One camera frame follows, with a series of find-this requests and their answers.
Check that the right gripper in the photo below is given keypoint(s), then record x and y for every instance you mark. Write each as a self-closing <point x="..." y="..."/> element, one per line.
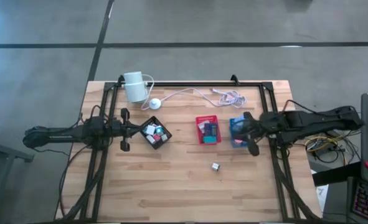
<point x="264" y="127"/>

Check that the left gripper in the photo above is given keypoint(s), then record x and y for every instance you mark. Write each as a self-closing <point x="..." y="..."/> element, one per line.
<point x="121" y="127"/>

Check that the teal and white charger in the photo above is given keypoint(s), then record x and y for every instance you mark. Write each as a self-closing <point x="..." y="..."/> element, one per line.
<point x="144" y="130"/>
<point x="159" y="130"/>

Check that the pink hourglass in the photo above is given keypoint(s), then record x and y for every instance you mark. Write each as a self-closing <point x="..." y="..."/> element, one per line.
<point x="238" y="142"/>

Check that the white rounded box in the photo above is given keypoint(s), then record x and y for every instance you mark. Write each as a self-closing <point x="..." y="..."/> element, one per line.
<point x="150" y="129"/>

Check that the blue plastic basket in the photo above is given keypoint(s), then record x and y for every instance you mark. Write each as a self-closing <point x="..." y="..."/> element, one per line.
<point x="233" y="141"/>

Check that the pink and white charger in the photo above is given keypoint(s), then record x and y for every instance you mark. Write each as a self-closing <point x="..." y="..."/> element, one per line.
<point x="157" y="137"/>

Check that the blue box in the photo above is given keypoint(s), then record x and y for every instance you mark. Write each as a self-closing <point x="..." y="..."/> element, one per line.
<point x="214" y="129"/>

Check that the teal box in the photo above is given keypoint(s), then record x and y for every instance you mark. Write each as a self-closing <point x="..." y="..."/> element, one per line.
<point x="210" y="139"/>

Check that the dark purple box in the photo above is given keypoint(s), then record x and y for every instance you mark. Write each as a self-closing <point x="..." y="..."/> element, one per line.
<point x="207" y="129"/>

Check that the small white box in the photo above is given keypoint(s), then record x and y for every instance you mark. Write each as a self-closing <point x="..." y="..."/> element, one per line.
<point x="201" y="126"/>

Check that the red plastic basket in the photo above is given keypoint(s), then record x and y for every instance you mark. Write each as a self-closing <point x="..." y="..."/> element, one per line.
<point x="199" y="138"/>

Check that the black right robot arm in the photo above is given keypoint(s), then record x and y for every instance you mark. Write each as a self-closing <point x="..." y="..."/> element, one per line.
<point x="320" y="121"/>

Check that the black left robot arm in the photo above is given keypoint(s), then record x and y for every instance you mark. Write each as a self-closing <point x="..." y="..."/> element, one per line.
<point x="65" y="133"/>

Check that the white round disc base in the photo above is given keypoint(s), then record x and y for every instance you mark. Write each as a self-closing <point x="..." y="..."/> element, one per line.
<point x="154" y="104"/>

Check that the black plastic basket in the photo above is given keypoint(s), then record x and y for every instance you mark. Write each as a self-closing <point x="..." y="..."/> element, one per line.
<point x="168" y="132"/>

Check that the white cylindrical projector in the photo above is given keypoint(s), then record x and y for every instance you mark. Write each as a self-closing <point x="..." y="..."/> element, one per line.
<point x="135" y="88"/>

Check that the white paper sheet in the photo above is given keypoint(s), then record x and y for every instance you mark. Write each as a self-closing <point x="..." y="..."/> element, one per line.
<point x="322" y="194"/>

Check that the grey metal stand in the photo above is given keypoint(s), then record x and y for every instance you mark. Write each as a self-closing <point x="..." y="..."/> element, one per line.
<point x="3" y="155"/>

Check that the black aluminium table frame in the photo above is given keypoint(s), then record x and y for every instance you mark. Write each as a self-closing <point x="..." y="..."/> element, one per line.
<point x="186" y="84"/>

